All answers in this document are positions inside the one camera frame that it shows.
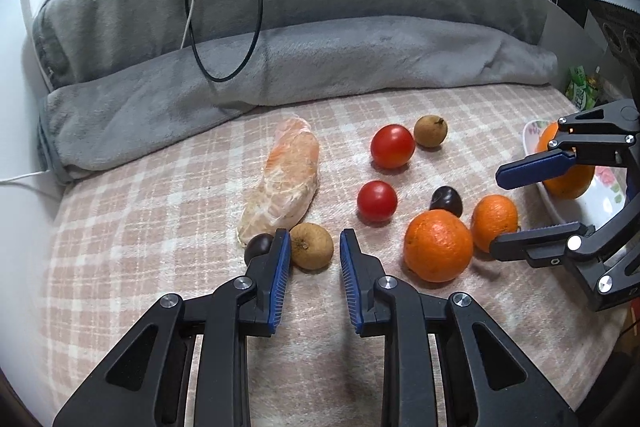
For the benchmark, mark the small red tomato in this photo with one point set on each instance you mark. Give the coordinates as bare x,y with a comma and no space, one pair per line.
377,201

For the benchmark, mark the brown longan fruit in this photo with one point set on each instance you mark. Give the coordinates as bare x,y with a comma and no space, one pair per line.
430,132
312,247

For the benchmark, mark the pink plaid blanket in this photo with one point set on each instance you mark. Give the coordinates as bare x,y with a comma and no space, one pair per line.
150,232

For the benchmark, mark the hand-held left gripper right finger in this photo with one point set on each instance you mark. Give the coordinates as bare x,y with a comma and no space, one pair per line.
350,277

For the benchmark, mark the large orange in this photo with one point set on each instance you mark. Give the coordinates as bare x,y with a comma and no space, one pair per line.
570,182

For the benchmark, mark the grey fleece blanket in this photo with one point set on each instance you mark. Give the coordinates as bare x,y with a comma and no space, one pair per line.
350,7

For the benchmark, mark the medium orange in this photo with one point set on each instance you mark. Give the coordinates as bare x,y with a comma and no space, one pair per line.
437,247

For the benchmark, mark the dark purple plum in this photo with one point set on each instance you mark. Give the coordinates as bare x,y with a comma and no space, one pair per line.
447,201
257,244

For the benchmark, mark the green carton box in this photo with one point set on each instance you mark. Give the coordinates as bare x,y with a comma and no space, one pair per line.
580,89

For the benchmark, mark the small tangerine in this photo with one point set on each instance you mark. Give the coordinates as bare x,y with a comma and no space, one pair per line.
492,219

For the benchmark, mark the white floral plate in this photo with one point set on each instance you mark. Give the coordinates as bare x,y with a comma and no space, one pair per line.
592,212

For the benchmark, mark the wrapped pomelo piece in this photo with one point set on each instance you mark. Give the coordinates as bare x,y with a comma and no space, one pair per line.
285,187

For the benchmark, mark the large red tomato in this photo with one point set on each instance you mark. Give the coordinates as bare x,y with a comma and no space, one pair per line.
392,147

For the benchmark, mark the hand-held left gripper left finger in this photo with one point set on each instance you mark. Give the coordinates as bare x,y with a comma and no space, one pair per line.
282,277

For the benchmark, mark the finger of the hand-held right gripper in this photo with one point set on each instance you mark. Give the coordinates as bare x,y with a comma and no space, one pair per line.
535,167
530,247

